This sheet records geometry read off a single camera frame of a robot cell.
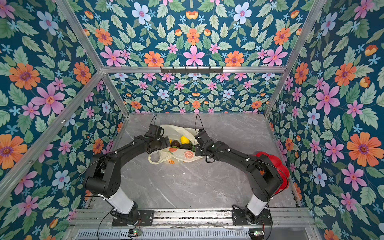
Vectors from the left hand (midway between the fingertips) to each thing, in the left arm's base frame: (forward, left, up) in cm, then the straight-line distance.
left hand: (165, 140), depth 93 cm
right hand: (-7, -20, +1) cm, 21 cm away
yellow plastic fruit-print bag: (-11, -8, +1) cm, 14 cm away
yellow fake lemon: (+2, -12, -4) cm, 13 cm away
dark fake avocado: (-2, -13, -5) cm, 14 cm away
